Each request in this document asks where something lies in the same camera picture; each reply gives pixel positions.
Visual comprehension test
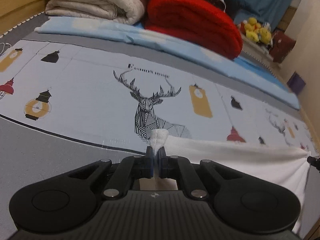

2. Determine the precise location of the yellow plush toy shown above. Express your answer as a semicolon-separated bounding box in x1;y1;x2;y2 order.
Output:
259;27;272;43
246;18;263;32
246;30;260;42

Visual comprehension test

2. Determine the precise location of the purple box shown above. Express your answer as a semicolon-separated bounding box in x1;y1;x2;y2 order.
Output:
287;72;306;96

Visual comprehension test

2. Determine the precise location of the light blue folded sheet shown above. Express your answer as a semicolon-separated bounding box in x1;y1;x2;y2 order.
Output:
34;17;301;110

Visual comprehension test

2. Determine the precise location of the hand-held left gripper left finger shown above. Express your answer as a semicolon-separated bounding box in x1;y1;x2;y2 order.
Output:
62;146;154;200

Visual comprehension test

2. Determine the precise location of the dark-trimmed folded mat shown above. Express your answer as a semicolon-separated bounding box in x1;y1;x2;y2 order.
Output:
211;0;227;12

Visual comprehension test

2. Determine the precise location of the printed light grey bed sheet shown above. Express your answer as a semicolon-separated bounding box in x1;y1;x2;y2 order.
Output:
0;39;320;156

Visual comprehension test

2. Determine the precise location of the white cable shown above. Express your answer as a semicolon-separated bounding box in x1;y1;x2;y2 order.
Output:
0;42;12;57

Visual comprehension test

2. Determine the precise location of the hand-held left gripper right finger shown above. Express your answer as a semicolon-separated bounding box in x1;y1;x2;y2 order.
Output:
158;146;252;200

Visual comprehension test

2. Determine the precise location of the white window ledge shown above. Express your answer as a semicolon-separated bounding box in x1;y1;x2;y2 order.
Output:
239;39;283;68

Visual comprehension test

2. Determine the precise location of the white long-sleeve shirt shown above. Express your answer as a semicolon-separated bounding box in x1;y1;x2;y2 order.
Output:
139;129;313;234

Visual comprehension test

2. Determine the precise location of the cream folded quilt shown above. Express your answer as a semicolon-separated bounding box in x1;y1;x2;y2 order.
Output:
45;0;146;26

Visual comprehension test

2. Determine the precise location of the red folded blanket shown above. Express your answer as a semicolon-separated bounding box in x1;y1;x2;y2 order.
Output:
144;0;243;60

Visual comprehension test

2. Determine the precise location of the dark red plush cushion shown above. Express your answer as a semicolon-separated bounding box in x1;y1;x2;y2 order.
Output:
269;30;296;63

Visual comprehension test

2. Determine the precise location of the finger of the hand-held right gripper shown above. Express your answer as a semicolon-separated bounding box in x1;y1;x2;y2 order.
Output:
307;156;320;174

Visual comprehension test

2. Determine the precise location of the wooden headboard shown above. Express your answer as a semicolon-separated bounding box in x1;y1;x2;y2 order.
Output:
0;0;51;34

